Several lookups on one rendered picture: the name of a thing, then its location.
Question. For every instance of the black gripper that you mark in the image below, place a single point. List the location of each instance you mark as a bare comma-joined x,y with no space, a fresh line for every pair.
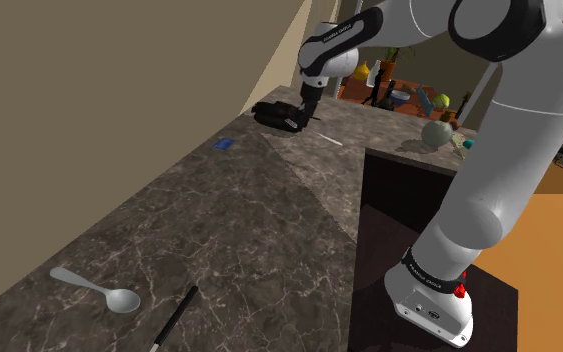
310,100

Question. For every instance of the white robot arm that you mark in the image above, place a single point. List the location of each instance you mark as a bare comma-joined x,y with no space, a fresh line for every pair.
515,146

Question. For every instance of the black bulky object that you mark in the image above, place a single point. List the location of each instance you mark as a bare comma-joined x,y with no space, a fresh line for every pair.
271,114

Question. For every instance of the thin white stick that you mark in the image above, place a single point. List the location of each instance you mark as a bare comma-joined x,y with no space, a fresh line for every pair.
328,139

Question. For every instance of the brown table with assorted items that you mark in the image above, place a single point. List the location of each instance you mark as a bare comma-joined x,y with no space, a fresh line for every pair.
354,90

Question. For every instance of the dark robot stand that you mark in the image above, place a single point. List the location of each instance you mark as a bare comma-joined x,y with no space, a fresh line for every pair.
388,195

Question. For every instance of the grey-green round vase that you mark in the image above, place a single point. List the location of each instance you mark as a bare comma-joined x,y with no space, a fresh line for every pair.
436,134

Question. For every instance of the small teal round object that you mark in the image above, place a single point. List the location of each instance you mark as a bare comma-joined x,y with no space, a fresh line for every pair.
468,144

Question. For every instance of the black stick with white tip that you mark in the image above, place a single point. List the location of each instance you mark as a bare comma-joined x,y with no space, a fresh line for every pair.
178,312

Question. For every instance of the grey metal spoon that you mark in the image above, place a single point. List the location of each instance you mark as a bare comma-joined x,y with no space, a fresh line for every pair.
120,300

